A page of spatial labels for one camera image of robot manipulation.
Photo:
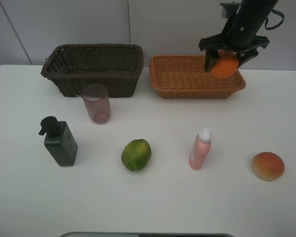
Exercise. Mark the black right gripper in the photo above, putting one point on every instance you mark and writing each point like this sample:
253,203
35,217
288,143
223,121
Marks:
238,35

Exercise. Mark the orange tangerine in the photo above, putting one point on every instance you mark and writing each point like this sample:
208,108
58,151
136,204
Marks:
226,65

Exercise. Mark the pink spray bottle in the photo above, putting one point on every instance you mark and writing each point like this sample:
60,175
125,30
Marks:
200,149

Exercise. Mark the red yellow mango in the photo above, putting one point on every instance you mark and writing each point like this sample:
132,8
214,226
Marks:
267,166

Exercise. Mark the green lime fruit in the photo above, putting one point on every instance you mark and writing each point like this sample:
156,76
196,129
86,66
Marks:
136,155

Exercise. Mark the black pump dispenser bottle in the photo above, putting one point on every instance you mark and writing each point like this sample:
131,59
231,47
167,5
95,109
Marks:
59,141

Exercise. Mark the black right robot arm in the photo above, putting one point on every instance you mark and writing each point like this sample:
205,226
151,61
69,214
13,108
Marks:
274,19

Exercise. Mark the orange wicker basket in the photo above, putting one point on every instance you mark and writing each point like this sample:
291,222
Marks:
184,77

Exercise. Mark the translucent pink plastic cup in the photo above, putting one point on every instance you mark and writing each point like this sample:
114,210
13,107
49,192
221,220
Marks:
97,103

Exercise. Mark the dark brown wicker basket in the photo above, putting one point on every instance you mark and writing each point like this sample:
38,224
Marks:
73,67

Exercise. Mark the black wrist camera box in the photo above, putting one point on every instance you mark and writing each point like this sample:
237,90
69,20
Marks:
229,9

